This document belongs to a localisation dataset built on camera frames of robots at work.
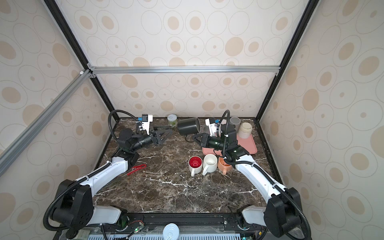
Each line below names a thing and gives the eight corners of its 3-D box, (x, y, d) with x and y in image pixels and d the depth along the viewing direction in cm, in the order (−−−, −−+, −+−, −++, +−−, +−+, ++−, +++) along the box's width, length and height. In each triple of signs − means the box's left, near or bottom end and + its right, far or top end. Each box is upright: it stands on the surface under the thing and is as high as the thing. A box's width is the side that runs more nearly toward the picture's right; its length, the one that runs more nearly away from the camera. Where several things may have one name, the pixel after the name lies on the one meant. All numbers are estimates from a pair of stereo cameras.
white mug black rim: (192, 178, 91) (192, 171, 84) (186, 164, 96) (186, 158, 90) (204, 173, 93) (205, 166, 86) (198, 160, 98) (198, 153, 92)
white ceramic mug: (202, 175, 92) (203, 169, 85) (202, 161, 98) (202, 154, 91) (216, 175, 92) (218, 169, 85) (215, 161, 98) (217, 154, 91)
